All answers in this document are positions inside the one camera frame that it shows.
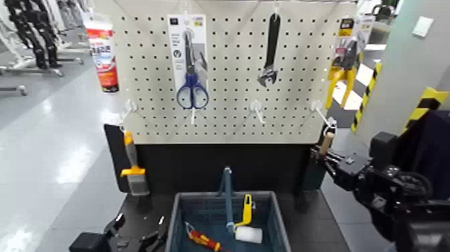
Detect red yellow screwdriver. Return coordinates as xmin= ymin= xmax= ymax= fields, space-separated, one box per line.
xmin=184 ymin=221 xmax=223 ymax=252

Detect red white hanging package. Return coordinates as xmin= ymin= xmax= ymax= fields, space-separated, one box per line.
xmin=83 ymin=19 xmax=121 ymax=93

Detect wide yellow black hazard strip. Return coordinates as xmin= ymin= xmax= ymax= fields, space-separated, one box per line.
xmin=404 ymin=87 xmax=450 ymax=133

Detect blue handled scissors on card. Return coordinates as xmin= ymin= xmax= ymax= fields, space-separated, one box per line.
xmin=167 ymin=13 xmax=208 ymax=93

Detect pliers packaging card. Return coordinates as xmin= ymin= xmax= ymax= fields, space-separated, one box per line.
xmin=331 ymin=15 xmax=375 ymax=71

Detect blue grey plastic crate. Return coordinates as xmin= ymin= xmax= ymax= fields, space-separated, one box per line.
xmin=165 ymin=190 xmax=292 ymax=252

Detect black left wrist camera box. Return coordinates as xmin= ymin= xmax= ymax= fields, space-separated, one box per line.
xmin=69 ymin=232 xmax=110 ymax=252

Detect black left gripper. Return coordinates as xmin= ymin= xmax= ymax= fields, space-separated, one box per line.
xmin=104 ymin=212 xmax=168 ymax=252

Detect yellow grey handled paint brush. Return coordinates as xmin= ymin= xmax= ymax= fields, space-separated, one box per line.
xmin=120 ymin=131 xmax=150 ymax=196

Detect white wall plate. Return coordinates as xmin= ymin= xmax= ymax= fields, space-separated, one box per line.
xmin=412 ymin=16 xmax=435 ymax=38

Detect black back panel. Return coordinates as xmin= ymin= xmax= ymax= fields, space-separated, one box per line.
xmin=104 ymin=123 xmax=338 ymax=196

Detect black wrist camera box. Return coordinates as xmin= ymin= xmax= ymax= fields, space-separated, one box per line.
xmin=69 ymin=232 xmax=110 ymax=252
xmin=369 ymin=131 xmax=400 ymax=170

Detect narrow yellow black hazard strip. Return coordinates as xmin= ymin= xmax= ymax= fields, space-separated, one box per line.
xmin=350 ymin=62 xmax=383 ymax=133

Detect white pegboard panel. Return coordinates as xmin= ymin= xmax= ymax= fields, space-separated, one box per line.
xmin=111 ymin=0 xmax=358 ymax=145

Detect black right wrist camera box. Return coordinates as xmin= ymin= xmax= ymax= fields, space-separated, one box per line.
xmin=369 ymin=131 xmax=400 ymax=170

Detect black robot on stand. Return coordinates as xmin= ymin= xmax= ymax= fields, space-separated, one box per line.
xmin=5 ymin=0 xmax=64 ymax=70

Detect yellow handled pliers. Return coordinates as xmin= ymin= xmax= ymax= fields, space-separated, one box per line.
xmin=325 ymin=38 xmax=361 ymax=111

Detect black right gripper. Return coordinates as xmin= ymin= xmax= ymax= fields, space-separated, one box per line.
xmin=311 ymin=147 xmax=374 ymax=192

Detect grey metal stand base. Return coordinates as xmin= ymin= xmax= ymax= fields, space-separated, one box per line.
xmin=0 ymin=56 xmax=85 ymax=78
xmin=0 ymin=84 xmax=28 ymax=97

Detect black adjustable wrench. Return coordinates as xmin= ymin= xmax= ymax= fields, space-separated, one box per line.
xmin=257 ymin=13 xmax=281 ymax=88

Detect yellow handled paint roller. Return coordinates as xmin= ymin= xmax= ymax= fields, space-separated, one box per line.
xmin=233 ymin=193 xmax=264 ymax=245

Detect blue crate carry handle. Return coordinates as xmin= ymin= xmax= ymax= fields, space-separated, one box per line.
xmin=218 ymin=166 xmax=237 ymax=235

